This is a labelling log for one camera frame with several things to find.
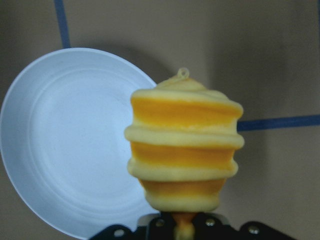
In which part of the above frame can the blue plate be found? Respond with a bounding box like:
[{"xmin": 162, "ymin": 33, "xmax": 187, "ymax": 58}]
[{"xmin": 0, "ymin": 48, "xmax": 155, "ymax": 240}]

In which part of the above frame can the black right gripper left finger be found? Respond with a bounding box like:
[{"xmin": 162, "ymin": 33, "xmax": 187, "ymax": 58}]
[{"xmin": 90, "ymin": 212, "xmax": 175, "ymax": 240}]

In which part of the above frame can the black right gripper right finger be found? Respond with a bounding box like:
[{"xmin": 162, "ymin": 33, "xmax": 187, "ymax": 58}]
[{"xmin": 192, "ymin": 212, "xmax": 293, "ymax": 240}]

